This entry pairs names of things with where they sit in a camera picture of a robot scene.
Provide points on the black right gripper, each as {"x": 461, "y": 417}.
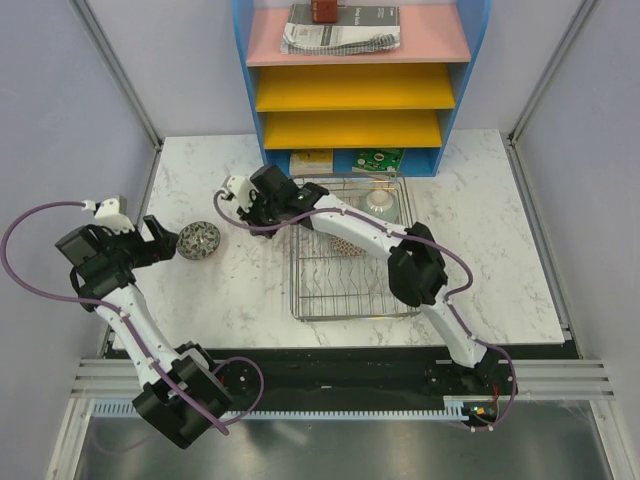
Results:
{"x": 248, "y": 216}

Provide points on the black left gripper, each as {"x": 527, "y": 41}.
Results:
{"x": 159, "y": 249}

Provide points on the dark grey bottom bowl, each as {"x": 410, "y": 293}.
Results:
{"x": 198, "y": 240}

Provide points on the brown dotted pattern bowl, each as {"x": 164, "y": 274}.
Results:
{"x": 344, "y": 248}

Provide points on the pale green glass bowl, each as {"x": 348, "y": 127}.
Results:
{"x": 381, "y": 204}

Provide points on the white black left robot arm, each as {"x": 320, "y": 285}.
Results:
{"x": 180, "y": 396}

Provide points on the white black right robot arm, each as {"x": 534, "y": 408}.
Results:
{"x": 421, "y": 273}

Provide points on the yellow illustrated book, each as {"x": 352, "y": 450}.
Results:
{"x": 311, "y": 162}

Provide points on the green book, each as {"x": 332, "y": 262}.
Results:
{"x": 378, "y": 160}

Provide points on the blue shelf unit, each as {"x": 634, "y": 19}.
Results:
{"x": 407, "y": 98}

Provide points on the grey manual booklet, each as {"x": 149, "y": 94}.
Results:
{"x": 358, "y": 30}

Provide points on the brown wooden block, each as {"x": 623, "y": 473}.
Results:
{"x": 326, "y": 11}

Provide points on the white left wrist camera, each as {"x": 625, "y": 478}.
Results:
{"x": 110, "y": 213}

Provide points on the stainless wire dish rack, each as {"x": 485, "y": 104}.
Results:
{"x": 324, "y": 287}

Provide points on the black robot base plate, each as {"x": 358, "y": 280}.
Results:
{"x": 349, "y": 378}

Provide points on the white slotted cable duct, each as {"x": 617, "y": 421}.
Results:
{"x": 450, "y": 411}

